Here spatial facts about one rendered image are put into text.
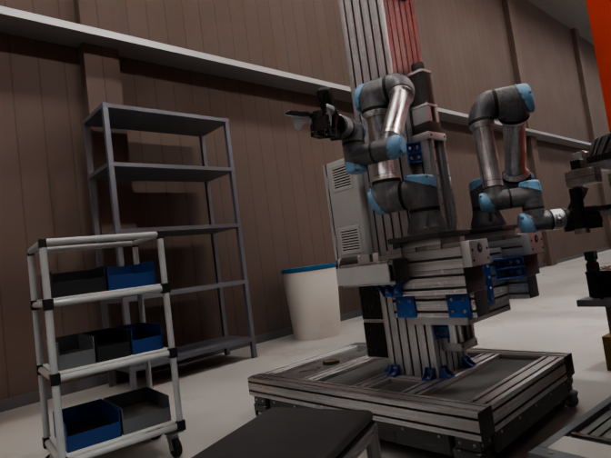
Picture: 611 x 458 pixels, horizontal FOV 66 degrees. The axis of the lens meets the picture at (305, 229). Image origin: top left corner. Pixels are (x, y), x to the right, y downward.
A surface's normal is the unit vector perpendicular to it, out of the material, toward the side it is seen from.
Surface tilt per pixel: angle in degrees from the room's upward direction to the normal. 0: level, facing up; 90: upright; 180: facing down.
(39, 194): 90
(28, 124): 90
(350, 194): 90
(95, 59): 90
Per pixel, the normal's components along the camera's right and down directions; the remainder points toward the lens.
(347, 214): -0.73, 0.05
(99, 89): 0.67, -0.14
